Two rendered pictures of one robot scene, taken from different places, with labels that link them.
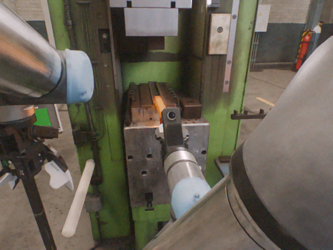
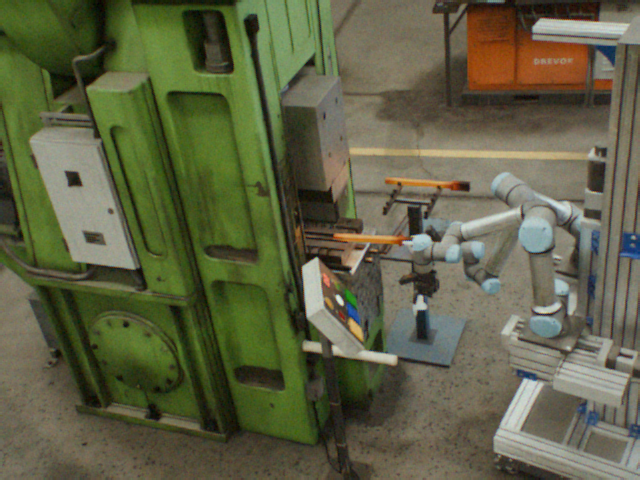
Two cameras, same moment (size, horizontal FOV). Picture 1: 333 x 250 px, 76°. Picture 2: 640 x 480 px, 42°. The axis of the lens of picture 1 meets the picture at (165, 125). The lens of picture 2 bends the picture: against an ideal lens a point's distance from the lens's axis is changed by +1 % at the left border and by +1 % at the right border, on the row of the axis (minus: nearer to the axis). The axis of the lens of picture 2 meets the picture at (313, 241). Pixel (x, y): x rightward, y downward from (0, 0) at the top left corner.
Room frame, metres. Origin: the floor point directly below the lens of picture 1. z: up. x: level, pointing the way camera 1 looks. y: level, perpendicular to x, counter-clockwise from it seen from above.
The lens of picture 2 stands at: (-0.74, 2.77, 3.19)
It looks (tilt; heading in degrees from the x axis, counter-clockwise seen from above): 34 degrees down; 304
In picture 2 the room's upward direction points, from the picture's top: 9 degrees counter-clockwise
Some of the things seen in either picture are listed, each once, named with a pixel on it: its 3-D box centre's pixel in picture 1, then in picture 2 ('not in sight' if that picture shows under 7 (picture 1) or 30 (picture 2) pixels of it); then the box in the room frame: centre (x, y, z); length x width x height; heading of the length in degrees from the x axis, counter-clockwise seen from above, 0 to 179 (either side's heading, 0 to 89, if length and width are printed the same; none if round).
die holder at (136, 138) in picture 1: (161, 140); (316, 279); (1.11, 0.03, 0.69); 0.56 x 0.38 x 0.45; 8
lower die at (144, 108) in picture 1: (150, 97); (307, 243); (1.09, 0.08, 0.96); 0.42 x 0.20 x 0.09; 8
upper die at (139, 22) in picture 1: (148, 23); (297, 179); (1.09, 0.08, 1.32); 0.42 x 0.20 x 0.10; 8
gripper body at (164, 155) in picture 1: (175, 152); not in sight; (0.48, -0.02, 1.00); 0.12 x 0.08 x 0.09; 8
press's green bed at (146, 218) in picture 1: (161, 199); (327, 347); (1.11, 0.03, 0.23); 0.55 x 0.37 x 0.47; 8
